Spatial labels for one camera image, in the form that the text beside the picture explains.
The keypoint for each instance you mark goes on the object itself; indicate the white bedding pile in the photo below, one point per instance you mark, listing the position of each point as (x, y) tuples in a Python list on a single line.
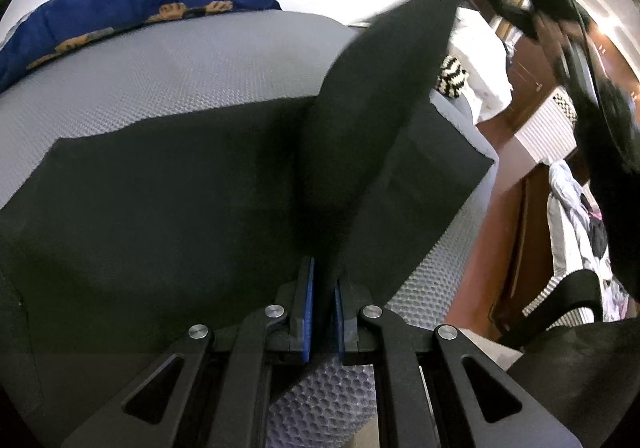
[(480, 73)]

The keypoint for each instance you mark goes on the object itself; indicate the grey honeycomb mat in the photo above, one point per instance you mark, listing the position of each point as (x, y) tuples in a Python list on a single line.
[(175, 78)]

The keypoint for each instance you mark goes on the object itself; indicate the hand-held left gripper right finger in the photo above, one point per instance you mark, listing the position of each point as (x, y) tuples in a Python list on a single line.
[(339, 320)]

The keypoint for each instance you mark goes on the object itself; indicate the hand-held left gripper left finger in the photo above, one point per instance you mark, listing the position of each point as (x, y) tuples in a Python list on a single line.
[(307, 308)]

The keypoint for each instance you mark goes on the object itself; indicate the black pants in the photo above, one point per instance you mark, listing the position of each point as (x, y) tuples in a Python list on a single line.
[(150, 228)]

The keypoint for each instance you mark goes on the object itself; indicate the white ribbed cabinet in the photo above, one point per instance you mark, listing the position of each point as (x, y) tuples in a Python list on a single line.
[(547, 128)]

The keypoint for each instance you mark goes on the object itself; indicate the person's black clothing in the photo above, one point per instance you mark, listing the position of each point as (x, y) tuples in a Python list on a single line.
[(617, 168)]

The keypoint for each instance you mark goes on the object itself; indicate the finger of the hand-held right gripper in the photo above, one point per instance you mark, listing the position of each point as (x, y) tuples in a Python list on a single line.
[(505, 3)]

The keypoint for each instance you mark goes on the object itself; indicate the blue floral blanket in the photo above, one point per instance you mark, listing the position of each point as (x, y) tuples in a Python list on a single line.
[(100, 3)]

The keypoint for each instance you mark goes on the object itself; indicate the black office chair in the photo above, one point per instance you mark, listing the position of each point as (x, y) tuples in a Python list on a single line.
[(575, 288)]

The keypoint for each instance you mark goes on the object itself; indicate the pile of light clothes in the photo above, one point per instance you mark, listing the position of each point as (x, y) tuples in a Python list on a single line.
[(575, 228)]

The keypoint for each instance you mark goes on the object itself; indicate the black and white striped cloth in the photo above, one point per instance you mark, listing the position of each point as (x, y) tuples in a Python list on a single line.
[(452, 75)]

